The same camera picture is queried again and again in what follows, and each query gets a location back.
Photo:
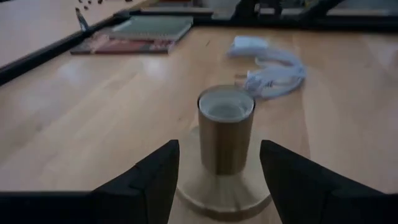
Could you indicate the green spiral notebook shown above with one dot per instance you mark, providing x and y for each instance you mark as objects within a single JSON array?
[{"x": 152, "y": 28}]

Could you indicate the white power adapter box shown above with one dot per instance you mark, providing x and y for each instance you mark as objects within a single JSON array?
[{"x": 248, "y": 46}]

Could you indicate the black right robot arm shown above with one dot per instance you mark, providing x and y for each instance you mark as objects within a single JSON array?
[{"x": 248, "y": 7}]

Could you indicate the brass lamp socket base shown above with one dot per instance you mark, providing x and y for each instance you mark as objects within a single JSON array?
[{"x": 225, "y": 146}]

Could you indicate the light brown wooden desk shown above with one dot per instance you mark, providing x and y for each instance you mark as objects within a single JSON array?
[{"x": 37, "y": 25}]

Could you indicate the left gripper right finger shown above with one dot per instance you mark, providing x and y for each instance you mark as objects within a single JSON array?
[{"x": 304, "y": 196}]

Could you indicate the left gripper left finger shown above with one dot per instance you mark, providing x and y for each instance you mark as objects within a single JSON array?
[{"x": 146, "y": 193}]

